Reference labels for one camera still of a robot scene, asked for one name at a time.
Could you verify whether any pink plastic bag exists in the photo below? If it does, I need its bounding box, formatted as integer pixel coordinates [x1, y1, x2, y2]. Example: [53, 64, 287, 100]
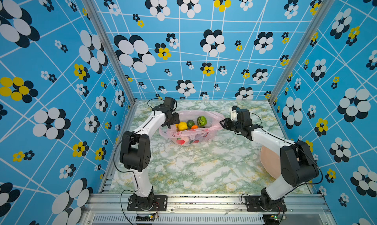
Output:
[159, 110, 225, 146]

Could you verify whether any pink wavy plate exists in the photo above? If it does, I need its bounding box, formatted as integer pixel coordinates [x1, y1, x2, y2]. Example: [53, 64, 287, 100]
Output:
[260, 146, 281, 179]

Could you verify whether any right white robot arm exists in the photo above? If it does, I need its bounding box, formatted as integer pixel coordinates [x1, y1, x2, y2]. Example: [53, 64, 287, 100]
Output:
[220, 106, 321, 211]

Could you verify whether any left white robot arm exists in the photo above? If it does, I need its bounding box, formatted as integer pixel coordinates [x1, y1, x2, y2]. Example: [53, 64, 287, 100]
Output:
[119, 97, 180, 207]

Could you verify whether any yellow lemon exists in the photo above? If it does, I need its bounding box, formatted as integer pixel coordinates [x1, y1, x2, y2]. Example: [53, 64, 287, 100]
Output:
[177, 122, 189, 131]

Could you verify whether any green kiwi fruit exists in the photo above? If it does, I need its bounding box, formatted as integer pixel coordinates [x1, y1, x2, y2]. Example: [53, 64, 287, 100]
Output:
[197, 116, 207, 127]

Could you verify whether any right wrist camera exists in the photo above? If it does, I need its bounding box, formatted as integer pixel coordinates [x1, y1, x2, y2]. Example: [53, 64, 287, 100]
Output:
[230, 106, 239, 121]

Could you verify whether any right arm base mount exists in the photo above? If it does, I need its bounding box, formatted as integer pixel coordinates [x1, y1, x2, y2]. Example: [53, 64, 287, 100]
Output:
[242, 195, 287, 213]

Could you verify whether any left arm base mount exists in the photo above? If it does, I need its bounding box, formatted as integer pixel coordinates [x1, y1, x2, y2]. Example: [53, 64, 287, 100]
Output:
[127, 195, 168, 212]

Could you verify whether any aluminium front rail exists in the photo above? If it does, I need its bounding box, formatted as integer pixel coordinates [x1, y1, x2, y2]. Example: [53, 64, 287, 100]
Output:
[79, 194, 336, 225]

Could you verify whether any left corner aluminium post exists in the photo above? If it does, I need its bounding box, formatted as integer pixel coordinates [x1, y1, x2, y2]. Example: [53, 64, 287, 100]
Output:
[81, 0, 135, 106]

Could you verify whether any corner aluminium post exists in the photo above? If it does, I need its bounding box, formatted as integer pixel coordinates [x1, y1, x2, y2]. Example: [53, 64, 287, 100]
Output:
[269, 0, 335, 105]
[81, 0, 135, 106]

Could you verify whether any right corner aluminium post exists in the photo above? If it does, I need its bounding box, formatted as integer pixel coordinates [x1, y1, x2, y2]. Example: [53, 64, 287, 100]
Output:
[269, 0, 335, 105]

